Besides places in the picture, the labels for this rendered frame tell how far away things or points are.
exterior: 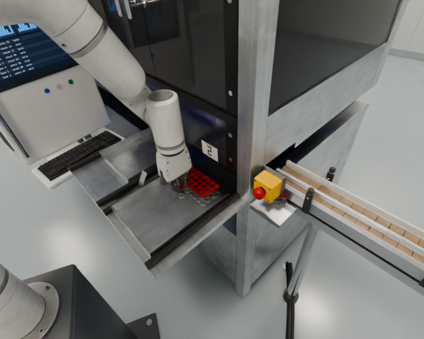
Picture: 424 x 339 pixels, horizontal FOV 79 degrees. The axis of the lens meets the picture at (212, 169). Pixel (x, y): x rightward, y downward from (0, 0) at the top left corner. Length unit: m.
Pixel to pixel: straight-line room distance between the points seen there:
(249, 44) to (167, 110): 0.24
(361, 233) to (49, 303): 0.92
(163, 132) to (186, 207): 0.36
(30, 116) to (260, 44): 1.15
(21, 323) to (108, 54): 0.68
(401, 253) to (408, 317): 1.07
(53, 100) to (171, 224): 0.91
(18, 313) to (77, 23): 0.67
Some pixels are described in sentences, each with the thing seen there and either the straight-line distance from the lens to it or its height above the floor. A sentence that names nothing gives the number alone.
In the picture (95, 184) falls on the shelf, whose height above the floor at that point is 0.88.
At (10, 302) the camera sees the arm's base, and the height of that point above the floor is 1.00.
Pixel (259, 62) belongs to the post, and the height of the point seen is 1.38.
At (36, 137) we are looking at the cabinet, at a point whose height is 0.92.
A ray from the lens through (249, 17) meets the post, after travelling 0.64.
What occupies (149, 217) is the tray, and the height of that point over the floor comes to 0.88.
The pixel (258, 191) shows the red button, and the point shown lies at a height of 1.01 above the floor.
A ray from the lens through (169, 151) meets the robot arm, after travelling 0.71.
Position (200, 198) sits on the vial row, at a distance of 0.91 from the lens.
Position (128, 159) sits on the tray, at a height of 0.88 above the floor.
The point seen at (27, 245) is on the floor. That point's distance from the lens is 2.40.
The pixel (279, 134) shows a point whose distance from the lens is 0.88.
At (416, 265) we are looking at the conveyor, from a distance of 0.90.
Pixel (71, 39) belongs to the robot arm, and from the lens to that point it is 0.53.
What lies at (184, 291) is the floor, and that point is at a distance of 1.75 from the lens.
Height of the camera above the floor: 1.60
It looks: 42 degrees down
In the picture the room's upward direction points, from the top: 5 degrees counter-clockwise
